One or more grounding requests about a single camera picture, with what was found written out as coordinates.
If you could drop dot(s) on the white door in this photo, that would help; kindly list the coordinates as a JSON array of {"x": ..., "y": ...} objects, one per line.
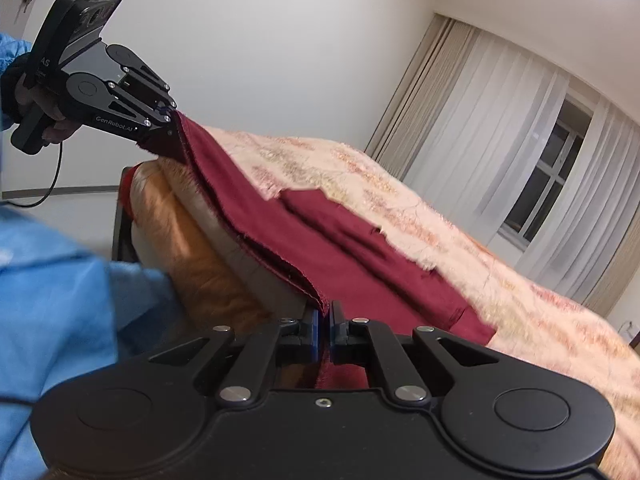
[{"x": 12, "y": 20}]

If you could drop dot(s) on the window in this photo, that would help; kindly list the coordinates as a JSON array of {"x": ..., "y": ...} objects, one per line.
[{"x": 550, "y": 175}]

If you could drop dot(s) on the person's left forearm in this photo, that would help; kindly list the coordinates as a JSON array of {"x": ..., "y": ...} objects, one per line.
[{"x": 7, "y": 52}]

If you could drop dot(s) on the dark red sweater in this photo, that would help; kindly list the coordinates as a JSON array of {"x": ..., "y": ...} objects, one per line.
[{"x": 360, "y": 260}]

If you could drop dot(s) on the person's blue clothing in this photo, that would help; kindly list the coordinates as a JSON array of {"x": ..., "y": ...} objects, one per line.
[{"x": 60, "y": 310}]

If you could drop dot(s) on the beige curtain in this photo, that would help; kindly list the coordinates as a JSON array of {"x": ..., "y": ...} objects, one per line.
[
  {"x": 425, "y": 85},
  {"x": 625, "y": 280}
]

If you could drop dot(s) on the sheer white curtain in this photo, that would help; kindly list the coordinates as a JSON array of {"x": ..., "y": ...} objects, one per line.
[
  {"x": 500, "y": 110},
  {"x": 610, "y": 210}
]

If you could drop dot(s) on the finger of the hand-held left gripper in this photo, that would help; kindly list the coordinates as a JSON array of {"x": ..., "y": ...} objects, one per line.
[
  {"x": 150, "y": 80},
  {"x": 135, "y": 105}
]

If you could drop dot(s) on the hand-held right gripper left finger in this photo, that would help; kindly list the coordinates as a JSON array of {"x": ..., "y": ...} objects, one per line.
[{"x": 312, "y": 340}]

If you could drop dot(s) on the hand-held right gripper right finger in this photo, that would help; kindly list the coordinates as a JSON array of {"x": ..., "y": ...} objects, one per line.
[{"x": 339, "y": 340}]

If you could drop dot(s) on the wall outlet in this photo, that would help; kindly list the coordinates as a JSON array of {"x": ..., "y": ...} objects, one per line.
[{"x": 627, "y": 332}]

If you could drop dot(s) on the bed with floral blanket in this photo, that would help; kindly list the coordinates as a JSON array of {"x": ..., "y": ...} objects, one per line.
[{"x": 500, "y": 285}]

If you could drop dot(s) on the person's left hand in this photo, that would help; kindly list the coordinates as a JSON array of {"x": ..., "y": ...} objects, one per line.
[{"x": 60, "y": 130}]

